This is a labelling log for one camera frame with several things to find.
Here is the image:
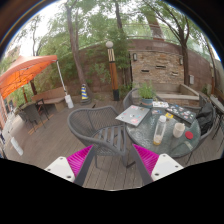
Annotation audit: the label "grey stickered laptop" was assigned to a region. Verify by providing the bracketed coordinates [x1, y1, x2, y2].
[115, 104, 152, 128]

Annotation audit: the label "striped wooden lamp post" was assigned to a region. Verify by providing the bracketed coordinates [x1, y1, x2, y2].
[105, 40, 121, 102]

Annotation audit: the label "white umbrella base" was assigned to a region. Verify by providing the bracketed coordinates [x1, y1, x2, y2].
[64, 94, 75, 110]

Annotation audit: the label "white paper booklet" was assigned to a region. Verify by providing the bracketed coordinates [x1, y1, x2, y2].
[152, 100, 170, 109]

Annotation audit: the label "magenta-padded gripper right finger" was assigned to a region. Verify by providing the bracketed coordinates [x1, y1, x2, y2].
[129, 143, 185, 187]

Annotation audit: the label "flat round red coaster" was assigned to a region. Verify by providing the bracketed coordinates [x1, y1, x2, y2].
[184, 130, 195, 140]

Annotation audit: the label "black stickered laptop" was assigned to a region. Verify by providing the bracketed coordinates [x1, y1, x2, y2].
[165, 104, 197, 125]

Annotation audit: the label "wooden bench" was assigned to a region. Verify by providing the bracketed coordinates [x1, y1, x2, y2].
[31, 86, 68, 113]

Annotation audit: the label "round glass patio table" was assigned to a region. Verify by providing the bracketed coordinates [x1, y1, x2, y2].
[125, 105, 202, 159]

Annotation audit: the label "white mug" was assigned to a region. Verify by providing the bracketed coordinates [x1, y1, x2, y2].
[172, 122, 186, 139]

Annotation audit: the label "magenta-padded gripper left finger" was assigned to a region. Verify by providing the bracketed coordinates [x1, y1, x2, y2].
[43, 144, 97, 187]

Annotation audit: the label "potted green plant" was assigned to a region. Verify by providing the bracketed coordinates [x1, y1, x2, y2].
[137, 81, 158, 109]

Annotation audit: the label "dark patio chair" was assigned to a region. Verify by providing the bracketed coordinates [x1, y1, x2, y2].
[17, 102, 50, 132]

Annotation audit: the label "orange patio umbrella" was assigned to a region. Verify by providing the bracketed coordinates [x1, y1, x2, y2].
[0, 54, 59, 100]

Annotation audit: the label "yellow blue striped cone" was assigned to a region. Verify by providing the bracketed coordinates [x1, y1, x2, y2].
[80, 83, 92, 105]

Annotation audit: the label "clear plastic drink bottle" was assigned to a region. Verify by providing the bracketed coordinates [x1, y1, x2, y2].
[152, 114, 167, 147]

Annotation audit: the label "grey metal mesh chair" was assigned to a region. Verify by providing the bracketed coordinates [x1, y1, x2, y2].
[122, 87, 140, 111]
[67, 105, 132, 169]

